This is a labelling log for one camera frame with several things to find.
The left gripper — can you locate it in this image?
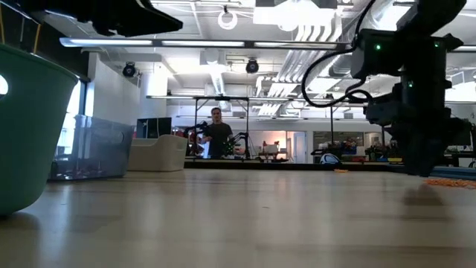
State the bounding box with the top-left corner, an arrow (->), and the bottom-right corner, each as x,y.
22,0 -> 184,37

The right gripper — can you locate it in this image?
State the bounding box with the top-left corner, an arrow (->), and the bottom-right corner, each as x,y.
366,83 -> 473,176

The green plastic bin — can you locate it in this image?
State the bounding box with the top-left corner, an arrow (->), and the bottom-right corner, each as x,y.
0,42 -> 80,217

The LED light bar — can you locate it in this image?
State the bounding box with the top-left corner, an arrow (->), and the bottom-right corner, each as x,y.
59,36 -> 353,52

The black cabinet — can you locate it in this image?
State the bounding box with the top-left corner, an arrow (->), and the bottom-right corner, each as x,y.
135,117 -> 173,139

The clear grey plastic bin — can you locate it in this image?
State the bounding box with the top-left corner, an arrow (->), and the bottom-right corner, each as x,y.
48,114 -> 135,182

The beige plastic bin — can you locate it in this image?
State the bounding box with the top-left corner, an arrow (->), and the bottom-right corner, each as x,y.
126,134 -> 191,172

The person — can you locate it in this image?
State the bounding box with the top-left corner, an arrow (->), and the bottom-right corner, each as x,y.
200,106 -> 235,159

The white cable coil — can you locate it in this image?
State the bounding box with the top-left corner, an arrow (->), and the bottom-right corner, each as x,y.
217,10 -> 239,31

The black background rig frame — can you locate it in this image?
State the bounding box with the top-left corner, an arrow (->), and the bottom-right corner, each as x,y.
193,95 -> 251,160

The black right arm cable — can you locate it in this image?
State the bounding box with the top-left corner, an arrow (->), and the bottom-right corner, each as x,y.
300,0 -> 375,109

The black aluminium rig frame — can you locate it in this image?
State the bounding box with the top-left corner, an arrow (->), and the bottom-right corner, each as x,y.
184,159 -> 476,180

